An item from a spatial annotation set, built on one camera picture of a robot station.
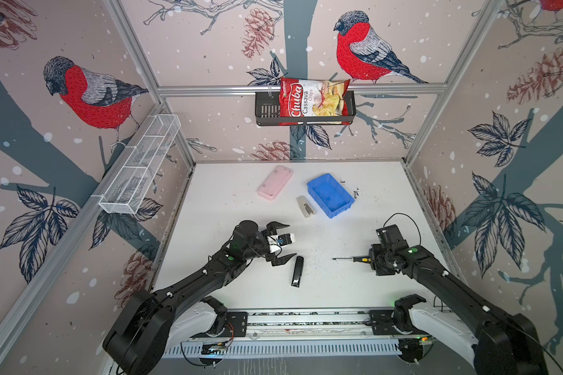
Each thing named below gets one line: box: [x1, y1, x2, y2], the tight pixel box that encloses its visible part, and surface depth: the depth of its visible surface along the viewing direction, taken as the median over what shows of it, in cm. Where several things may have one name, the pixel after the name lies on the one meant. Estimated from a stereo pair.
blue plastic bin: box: [306, 173, 356, 219], surface depth 109 cm
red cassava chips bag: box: [278, 77, 352, 126], surface depth 90 cm
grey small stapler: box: [296, 195, 316, 218], surface depth 103 cm
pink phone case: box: [256, 164, 294, 201], surface depth 113 cm
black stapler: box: [290, 255, 305, 288], surface depth 83 cm
